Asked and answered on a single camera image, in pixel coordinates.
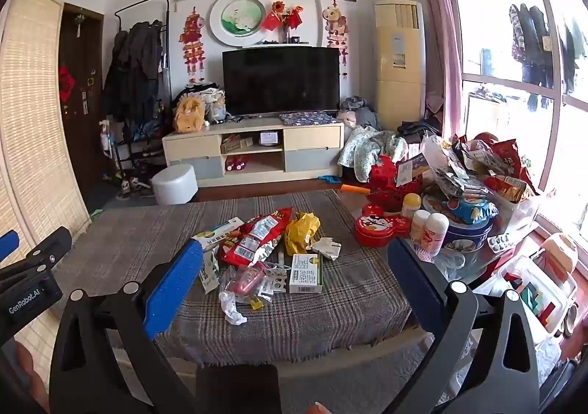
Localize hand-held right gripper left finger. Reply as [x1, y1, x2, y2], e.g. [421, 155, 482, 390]
[48, 237, 205, 414]

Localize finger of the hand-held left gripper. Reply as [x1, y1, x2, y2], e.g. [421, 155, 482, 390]
[0, 226, 73, 282]
[0, 230, 20, 262]

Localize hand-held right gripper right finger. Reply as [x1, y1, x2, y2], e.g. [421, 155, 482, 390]
[387, 238, 541, 414]

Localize small green white carton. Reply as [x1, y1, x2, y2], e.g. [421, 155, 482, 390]
[200, 251, 222, 293]

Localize white tissue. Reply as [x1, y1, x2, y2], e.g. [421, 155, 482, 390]
[219, 291, 247, 327]

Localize long white green box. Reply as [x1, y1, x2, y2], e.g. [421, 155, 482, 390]
[190, 217, 245, 254]

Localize clear plastic wrapper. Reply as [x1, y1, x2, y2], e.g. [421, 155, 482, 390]
[219, 262, 276, 304]

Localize torn white carton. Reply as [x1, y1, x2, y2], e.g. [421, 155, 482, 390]
[313, 237, 343, 261]

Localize red snack packet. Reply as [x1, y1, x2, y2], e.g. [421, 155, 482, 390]
[218, 207, 295, 268]

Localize white green medicine box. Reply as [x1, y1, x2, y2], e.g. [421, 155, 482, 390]
[288, 253, 324, 295]

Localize grey waste bin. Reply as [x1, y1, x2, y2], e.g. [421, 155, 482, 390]
[197, 365, 281, 414]

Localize yellow bag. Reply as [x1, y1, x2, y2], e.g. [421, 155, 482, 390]
[284, 212, 321, 257]

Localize person's left hand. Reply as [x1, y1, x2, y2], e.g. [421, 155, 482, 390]
[16, 344, 50, 413]

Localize white bottle red label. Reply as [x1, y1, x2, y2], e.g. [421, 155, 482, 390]
[423, 213, 450, 261]

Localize small white bottle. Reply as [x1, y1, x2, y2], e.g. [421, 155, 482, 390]
[410, 210, 431, 243]

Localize round blue cookie tin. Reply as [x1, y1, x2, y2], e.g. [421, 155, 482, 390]
[420, 193, 495, 254]

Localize yellow lid bottle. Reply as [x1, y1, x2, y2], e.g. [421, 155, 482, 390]
[401, 192, 422, 220]

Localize pill blister pack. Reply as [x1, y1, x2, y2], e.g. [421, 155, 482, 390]
[488, 234, 518, 253]

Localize blue snack bag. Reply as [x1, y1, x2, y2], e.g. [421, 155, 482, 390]
[443, 197, 499, 226]

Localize white round stool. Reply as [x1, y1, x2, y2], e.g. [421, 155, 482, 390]
[153, 164, 200, 206]

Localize red openwork basket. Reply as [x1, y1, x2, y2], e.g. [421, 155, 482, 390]
[366, 154, 435, 213]

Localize brown wooden door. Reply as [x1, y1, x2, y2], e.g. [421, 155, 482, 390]
[59, 3, 107, 195]

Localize clear box of coloured blocks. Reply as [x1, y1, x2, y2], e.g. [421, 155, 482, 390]
[475, 255, 578, 338]

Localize bamboo blind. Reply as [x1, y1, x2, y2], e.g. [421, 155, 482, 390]
[0, 0, 93, 258]

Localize pile of shoes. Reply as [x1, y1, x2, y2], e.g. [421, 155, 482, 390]
[98, 120, 167, 200]

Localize clear plastic storage tub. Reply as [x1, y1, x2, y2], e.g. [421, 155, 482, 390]
[487, 192, 544, 241]

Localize white plastic jug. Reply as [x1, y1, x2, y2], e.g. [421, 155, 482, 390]
[98, 119, 116, 158]

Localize pile of snack packets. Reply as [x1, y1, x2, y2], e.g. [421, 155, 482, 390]
[422, 131, 544, 204]

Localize cream plastic container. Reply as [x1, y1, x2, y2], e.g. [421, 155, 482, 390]
[537, 232, 579, 278]

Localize pale floral garment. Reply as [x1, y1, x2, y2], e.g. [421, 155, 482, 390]
[337, 126, 408, 171]

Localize cardboard box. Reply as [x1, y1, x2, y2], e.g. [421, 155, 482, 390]
[220, 135, 254, 154]

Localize dark folded clothes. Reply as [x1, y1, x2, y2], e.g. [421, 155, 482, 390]
[397, 119, 442, 144]

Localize red diamond door sticker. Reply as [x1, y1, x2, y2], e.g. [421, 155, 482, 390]
[58, 66, 76, 103]

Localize pile of grey clothes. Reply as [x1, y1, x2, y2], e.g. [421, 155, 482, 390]
[340, 96, 382, 130]

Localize cream television cabinet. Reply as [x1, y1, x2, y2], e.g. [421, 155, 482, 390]
[162, 117, 345, 181]

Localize pale stuffed toy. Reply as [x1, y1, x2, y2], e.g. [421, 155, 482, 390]
[206, 93, 229, 124]

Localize blue patterned cloth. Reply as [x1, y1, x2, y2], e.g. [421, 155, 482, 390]
[279, 111, 339, 126]

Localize cream standing air conditioner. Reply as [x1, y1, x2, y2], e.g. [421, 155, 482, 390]
[374, 0, 424, 132]

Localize dark hanging coats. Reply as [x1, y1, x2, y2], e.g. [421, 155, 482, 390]
[102, 19, 165, 121]

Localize large window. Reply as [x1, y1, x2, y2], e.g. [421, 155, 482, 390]
[443, 0, 588, 233]

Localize black flat television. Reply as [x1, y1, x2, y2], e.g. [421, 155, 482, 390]
[222, 45, 341, 117]

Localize red hanging ornament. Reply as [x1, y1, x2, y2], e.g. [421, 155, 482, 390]
[179, 7, 208, 85]

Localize pink curtain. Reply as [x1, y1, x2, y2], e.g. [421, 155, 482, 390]
[411, 0, 465, 140]

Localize black coat rack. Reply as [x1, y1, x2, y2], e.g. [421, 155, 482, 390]
[114, 0, 172, 157]

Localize hanging ornament with animal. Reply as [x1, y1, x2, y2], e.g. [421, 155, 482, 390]
[322, 3, 350, 66]

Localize dark jackets behind window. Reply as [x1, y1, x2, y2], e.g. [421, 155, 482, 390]
[508, 3, 555, 62]

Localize red orange flower decoration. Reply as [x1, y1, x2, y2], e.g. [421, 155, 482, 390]
[262, 0, 305, 45]

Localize round white wall decoration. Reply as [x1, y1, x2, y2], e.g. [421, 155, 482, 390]
[210, 0, 272, 47]

